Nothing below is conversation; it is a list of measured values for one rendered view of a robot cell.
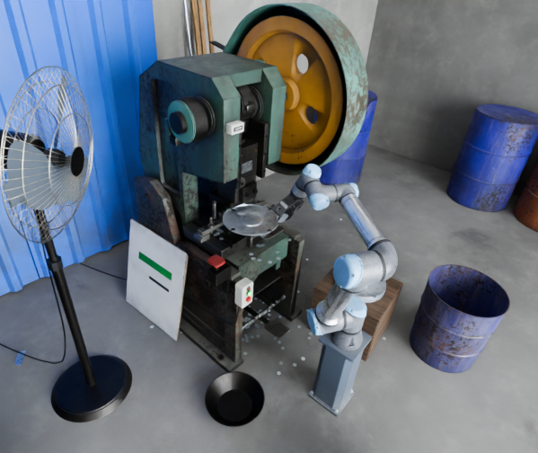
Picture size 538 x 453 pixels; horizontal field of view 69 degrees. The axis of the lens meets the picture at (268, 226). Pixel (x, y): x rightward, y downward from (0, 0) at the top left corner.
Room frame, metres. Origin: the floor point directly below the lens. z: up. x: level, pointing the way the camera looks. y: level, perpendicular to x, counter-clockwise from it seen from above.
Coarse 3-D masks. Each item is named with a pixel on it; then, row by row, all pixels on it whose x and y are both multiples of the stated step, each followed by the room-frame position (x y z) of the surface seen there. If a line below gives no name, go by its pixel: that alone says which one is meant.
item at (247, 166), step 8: (248, 144) 1.76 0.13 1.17; (256, 144) 1.78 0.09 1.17; (248, 152) 1.74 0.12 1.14; (256, 152) 1.78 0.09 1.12; (248, 160) 1.74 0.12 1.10; (256, 160) 1.79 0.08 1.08; (248, 168) 1.74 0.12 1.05; (256, 168) 1.79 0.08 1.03; (248, 176) 1.74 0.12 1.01; (224, 184) 1.73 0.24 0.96; (248, 184) 1.72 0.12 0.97; (256, 184) 1.75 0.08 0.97; (224, 192) 1.73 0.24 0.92; (232, 192) 1.69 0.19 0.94; (240, 192) 1.69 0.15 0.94; (248, 192) 1.70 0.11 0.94; (256, 192) 1.73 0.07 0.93; (232, 200) 1.69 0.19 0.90; (240, 200) 1.69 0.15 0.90
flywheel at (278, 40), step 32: (256, 32) 2.17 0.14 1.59; (288, 32) 2.07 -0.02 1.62; (320, 32) 1.94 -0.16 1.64; (288, 64) 2.07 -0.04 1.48; (320, 64) 1.95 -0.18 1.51; (288, 96) 2.02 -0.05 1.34; (320, 96) 1.94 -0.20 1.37; (288, 128) 2.05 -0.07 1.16; (320, 128) 1.92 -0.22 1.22; (288, 160) 1.99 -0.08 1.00
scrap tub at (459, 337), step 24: (432, 288) 1.82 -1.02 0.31; (456, 288) 1.84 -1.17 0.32; (480, 288) 1.78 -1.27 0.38; (432, 312) 1.56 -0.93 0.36; (456, 312) 1.48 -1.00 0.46; (480, 312) 1.72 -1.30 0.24; (504, 312) 1.55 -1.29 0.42; (432, 336) 1.52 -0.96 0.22; (456, 336) 1.46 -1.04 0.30; (480, 336) 1.45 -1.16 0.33; (432, 360) 1.49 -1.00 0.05; (456, 360) 1.45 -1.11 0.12
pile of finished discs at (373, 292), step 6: (378, 282) 1.75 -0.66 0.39; (384, 282) 1.75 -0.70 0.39; (366, 288) 1.69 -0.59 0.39; (372, 288) 1.70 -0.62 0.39; (378, 288) 1.70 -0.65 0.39; (384, 288) 1.71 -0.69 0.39; (360, 294) 1.64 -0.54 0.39; (366, 294) 1.64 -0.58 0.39; (372, 294) 1.66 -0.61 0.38; (378, 294) 1.65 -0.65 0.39; (366, 300) 1.61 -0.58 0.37; (372, 300) 1.62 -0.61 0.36
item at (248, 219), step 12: (252, 204) 1.85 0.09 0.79; (228, 216) 1.72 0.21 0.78; (240, 216) 1.72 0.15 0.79; (252, 216) 1.73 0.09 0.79; (264, 216) 1.75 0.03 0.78; (276, 216) 1.76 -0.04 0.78; (228, 228) 1.60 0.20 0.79; (240, 228) 1.62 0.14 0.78; (252, 228) 1.63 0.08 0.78; (264, 228) 1.63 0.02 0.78
